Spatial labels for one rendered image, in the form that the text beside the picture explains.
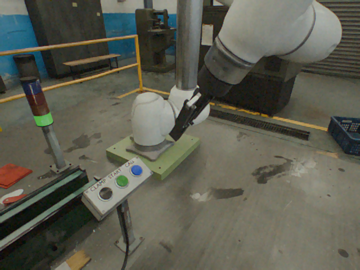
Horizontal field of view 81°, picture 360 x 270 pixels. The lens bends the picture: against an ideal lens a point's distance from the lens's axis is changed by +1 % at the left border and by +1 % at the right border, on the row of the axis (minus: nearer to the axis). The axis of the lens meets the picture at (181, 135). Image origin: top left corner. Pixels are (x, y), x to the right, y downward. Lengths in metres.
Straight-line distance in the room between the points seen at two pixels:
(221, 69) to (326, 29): 0.20
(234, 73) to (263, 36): 0.08
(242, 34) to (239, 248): 0.61
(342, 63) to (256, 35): 6.38
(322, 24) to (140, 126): 0.72
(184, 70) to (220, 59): 0.55
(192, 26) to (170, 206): 0.69
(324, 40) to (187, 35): 0.55
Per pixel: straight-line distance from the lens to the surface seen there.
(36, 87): 0.97
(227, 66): 0.41
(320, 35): 0.49
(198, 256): 0.73
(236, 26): 0.39
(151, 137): 0.96
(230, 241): 0.77
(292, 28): 0.41
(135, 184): 0.57
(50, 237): 0.80
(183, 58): 0.94
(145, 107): 0.92
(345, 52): 6.71
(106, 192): 0.54
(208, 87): 0.44
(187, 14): 0.92
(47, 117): 1.01
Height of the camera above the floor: 1.44
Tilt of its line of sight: 31 degrees down
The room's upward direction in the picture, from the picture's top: straight up
